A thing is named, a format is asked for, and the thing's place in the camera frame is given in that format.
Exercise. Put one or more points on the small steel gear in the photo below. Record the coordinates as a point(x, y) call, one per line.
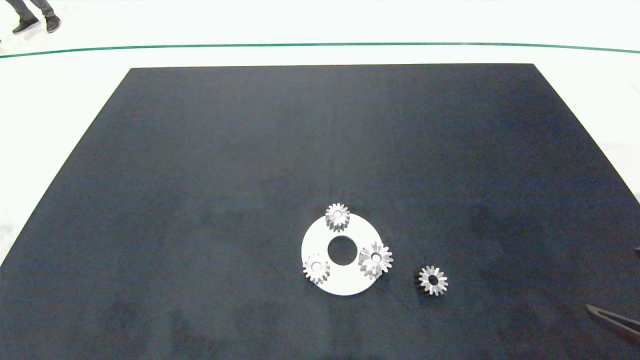
point(426, 281)
point(332, 214)
point(311, 268)

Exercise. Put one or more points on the large steel gear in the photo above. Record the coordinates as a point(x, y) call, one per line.
point(368, 259)

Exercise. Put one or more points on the round white plate with pins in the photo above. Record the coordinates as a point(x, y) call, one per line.
point(320, 242)

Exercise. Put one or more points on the dark rectangular mat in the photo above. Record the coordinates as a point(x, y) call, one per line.
point(200, 200)

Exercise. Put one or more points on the person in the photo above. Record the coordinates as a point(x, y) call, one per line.
point(30, 17)

